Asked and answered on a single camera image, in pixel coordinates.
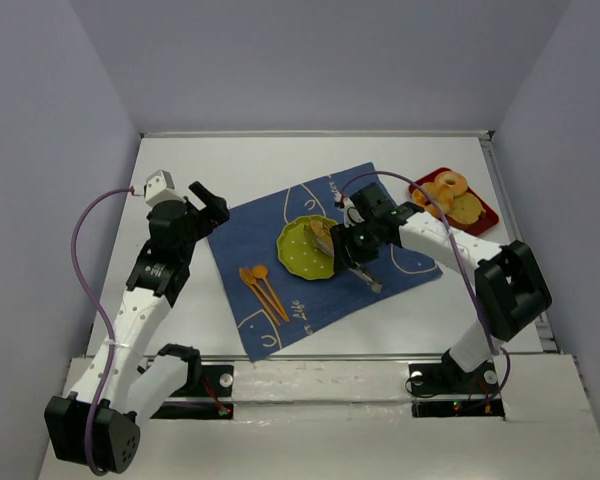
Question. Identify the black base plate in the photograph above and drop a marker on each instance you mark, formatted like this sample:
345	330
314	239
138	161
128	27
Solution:
209	399
477	395

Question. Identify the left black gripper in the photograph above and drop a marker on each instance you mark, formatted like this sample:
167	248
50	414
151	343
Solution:
206	204

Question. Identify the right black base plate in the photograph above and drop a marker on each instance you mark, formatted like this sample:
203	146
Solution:
477	395

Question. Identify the speckled bread slice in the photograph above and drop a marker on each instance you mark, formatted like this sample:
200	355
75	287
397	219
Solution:
320	231

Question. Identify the glazed ring bread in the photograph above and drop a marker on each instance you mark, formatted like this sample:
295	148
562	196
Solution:
435	198
456	183

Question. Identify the brown bread slice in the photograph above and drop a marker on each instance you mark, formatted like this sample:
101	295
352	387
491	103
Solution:
466	209

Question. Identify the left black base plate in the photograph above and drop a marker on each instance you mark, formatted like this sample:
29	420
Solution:
209	399

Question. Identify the blue embroidered cloth mat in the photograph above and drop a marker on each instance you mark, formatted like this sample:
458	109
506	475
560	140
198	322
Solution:
269	231

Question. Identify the orange plastic spoon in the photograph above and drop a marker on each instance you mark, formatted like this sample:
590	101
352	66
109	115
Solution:
260	274

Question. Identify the green dotted plate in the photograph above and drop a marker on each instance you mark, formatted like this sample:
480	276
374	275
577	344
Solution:
299	253

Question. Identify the red tray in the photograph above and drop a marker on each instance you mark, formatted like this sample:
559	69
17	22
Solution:
488	220

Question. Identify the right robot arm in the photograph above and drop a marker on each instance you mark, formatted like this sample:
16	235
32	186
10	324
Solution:
504	282

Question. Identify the metal serving tongs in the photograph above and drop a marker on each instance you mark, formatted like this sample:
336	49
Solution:
364	274

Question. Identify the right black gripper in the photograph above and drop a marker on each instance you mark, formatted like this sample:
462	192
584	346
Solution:
353	257

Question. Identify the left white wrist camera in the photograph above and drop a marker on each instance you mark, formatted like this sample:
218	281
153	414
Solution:
158	187

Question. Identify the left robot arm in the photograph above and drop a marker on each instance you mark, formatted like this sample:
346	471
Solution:
98	423

